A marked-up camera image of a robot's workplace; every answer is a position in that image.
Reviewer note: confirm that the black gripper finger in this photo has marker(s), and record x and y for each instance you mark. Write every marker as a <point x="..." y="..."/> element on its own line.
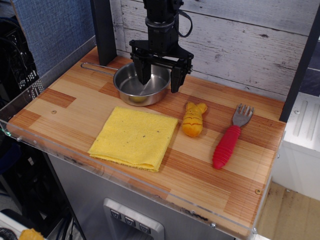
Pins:
<point x="143" y="69"/>
<point x="178" y="74"/>

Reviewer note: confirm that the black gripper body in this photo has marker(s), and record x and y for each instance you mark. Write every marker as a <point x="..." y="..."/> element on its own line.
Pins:
<point x="162" y="46"/>

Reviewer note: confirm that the stainless steel saucepan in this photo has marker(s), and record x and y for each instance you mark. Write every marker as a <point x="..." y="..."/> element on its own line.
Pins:
<point x="130" y="89"/>

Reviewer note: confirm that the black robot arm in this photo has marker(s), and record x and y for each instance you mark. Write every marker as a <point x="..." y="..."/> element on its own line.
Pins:
<point x="167" y="11"/>

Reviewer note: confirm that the yellow folded towel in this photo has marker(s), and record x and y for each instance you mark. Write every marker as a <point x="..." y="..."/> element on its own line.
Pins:
<point x="134" y="138"/>

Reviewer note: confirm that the orange plush toy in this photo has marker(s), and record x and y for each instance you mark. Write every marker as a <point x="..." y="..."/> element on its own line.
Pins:
<point x="192" y="123"/>

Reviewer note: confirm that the clear acrylic table guard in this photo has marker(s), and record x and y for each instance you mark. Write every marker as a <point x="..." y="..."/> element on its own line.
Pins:
<point x="188" y="196"/>

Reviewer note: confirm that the black plastic crate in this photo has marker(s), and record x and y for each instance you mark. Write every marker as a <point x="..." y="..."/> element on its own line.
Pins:
<point x="17" y="67"/>

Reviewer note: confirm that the white ribbed box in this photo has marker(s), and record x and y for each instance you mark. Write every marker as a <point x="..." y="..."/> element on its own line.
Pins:
<point x="297" y="165"/>

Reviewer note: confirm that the silver button panel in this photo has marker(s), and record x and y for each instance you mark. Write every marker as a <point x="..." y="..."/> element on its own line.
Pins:
<point x="128" y="224"/>

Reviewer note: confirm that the yellow object bottom left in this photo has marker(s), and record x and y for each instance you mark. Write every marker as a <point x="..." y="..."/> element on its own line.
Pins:
<point x="30" y="234"/>

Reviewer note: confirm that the dark left vertical post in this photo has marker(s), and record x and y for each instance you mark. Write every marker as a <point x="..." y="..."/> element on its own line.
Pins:
<point x="104" y="30"/>

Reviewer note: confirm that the dark vertical post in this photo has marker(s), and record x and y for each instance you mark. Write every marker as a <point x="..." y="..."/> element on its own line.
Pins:
<point x="302" y="68"/>
<point x="104" y="30"/>

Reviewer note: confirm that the red handled metal fork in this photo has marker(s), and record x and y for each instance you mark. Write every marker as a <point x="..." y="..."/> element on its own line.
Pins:
<point x="226" y="145"/>

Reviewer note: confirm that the dark right vertical post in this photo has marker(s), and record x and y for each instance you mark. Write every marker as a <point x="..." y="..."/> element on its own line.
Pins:
<point x="302" y="68"/>

